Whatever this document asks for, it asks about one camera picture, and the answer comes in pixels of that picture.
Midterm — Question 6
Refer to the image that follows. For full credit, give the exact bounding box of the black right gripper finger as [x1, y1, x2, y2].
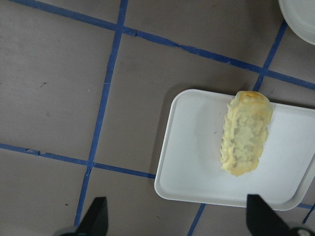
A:
[246, 194, 315, 236]

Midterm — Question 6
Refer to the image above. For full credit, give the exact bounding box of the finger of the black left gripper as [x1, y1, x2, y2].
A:
[53, 197, 108, 236]

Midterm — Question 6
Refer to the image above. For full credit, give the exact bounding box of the yellow bread roll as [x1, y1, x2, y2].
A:
[220, 91, 273, 177]

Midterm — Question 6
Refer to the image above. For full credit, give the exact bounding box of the white tray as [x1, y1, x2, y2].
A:
[155, 89, 315, 211]

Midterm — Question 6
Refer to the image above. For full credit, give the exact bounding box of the brown paper table mat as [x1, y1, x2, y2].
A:
[0, 0, 315, 236]

